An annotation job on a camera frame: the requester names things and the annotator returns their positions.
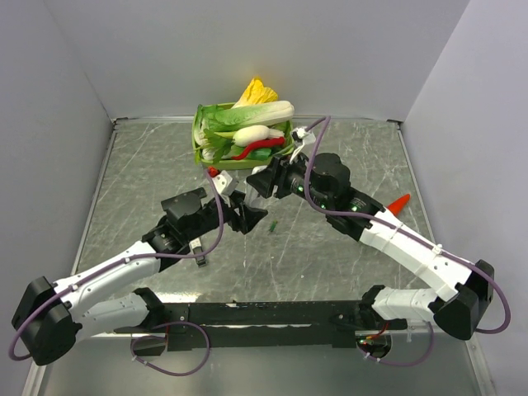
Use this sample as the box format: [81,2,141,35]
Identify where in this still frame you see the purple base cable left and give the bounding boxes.
[130,319,212,377]

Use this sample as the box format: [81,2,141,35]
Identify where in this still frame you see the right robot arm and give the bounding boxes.
[247,153,494,341]

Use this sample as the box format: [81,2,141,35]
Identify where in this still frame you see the black base bar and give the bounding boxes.
[116,300,408,351]

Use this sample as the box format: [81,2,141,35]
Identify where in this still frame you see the orange toy carrot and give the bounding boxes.
[387,194,411,217]

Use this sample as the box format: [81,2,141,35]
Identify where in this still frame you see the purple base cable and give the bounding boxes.
[130,319,212,377]
[356,321,436,368]

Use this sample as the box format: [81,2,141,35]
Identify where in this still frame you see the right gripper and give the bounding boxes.
[246,148,332,211]

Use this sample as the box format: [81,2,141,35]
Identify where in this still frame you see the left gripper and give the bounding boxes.
[184,189,267,242]

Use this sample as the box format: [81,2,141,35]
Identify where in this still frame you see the red chili pepper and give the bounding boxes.
[231,137,285,160]

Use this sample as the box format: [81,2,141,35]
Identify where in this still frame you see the white toy radish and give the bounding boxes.
[232,125,285,147]

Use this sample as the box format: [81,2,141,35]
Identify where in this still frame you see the small green bok choy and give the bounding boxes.
[192,105,220,148]

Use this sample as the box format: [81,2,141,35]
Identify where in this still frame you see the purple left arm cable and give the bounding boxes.
[7,167,226,363]

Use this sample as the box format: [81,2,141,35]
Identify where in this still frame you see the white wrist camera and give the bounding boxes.
[207,167,238,196]
[289,127,316,164]

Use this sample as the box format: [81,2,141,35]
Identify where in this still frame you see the green parsley sprig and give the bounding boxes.
[193,129,234,163]

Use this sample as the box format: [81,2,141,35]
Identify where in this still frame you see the yellow toy cabbage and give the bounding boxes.
[233,77,278,108]

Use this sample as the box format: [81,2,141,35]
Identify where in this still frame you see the black remote control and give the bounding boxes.
[189,238,207,267]

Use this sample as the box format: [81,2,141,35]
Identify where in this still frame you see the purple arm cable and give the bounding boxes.
[304,115,512,335]
[7,167,226,363]

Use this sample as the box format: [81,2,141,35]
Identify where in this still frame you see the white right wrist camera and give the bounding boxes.
[289,127,316,164]

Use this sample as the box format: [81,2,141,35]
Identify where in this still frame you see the long green napa cabbage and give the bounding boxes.
[200,101,295,132]

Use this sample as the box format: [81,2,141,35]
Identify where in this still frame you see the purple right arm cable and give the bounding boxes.
[304,115,512,335]

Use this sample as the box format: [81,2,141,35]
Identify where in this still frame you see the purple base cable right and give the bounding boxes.
[356,321,436,368]

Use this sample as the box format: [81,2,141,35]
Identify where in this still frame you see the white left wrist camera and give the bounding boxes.
[207,167,238,196]

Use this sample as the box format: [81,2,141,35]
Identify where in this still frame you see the green plastic tray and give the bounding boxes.
[191,103,293,170]

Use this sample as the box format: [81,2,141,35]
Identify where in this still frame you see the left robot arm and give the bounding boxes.
[8,188,267,365]

